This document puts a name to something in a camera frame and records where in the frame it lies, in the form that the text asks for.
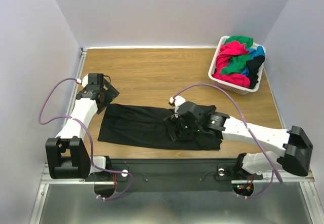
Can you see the white plastic laundry basket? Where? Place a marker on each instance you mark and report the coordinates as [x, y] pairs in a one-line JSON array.
[[230, 86]]

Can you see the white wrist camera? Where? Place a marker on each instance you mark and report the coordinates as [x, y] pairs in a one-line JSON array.
[[176, 102], [83, 82]]

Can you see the black t shirt in basket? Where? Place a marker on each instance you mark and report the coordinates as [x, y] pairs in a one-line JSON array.
[[253, 67]]

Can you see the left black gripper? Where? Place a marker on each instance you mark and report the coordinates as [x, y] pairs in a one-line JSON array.
[[112, 94]]

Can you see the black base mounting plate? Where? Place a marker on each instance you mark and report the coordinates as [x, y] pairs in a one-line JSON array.
[[170, 175]]

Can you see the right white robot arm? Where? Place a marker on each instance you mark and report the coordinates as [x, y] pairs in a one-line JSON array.
[[289, 150]]

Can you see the black t shirt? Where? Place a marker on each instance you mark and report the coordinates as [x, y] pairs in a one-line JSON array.
[[144, 126], [253, 67]]

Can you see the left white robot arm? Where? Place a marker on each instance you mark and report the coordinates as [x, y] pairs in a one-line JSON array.
[[66, 153]]

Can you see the blue t shirt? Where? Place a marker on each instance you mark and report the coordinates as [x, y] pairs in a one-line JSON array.
[[259, 51]]

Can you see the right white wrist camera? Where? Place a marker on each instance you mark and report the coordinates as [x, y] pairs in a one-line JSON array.
[[176, 102]]

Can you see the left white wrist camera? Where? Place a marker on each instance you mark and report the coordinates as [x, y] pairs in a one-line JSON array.
[[83, 82]]

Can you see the green t shirt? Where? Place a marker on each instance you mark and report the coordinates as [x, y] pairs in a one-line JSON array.
[[238, 58]]

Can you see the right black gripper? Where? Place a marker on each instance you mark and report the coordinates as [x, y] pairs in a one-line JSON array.
[[172, 128]]

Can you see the pink t shirt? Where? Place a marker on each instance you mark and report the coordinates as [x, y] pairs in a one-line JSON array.
[[235, 78]]

